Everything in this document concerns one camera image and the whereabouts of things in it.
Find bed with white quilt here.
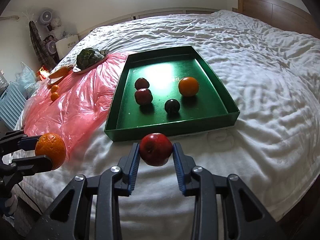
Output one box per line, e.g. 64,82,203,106
12,9,320,223

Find light blue suitcase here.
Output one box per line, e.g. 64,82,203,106
0,83,27,131

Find carrot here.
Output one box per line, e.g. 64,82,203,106
48,65,74,79

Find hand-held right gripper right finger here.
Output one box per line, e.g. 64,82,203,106
172,142,283,240

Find grey printed plastic bag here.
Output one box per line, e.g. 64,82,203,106
0,69,9,93

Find white coat rack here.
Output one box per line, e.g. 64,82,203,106
21,9,34,22

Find dark leafy greens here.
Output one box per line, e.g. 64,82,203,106
76,48,105,69

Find small purple fan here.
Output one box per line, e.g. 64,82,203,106
38,10,54,26
44,41,57,56

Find hanging plastic bags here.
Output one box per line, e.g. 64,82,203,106
51,17,66,40

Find green tray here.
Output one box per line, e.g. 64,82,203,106
104,45,240,143

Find wooden headboard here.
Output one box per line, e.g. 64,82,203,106
232,0,320,40

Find person's left hand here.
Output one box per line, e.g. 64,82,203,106
0,192,18,216

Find dark purple plum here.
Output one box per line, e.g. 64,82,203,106
164,99,181,114

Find plaid scarf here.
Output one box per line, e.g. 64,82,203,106
28,21,54,68

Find white cardboard box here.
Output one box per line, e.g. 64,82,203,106
55,34,79,58

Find red and orange sack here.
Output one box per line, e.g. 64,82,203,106
37,66,50,81

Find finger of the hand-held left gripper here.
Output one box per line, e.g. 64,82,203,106
0,129,42,156
11,155,54,176

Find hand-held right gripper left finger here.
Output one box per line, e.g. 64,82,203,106
32,142,140,240

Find pale blue plastic bag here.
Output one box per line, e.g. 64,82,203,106
16,62,40,98

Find red apple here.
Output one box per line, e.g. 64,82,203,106
134,77,150,90
134,88,154,106
139,133,173,167

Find pink plastic sheet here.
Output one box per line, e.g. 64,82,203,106
22,52,129,161

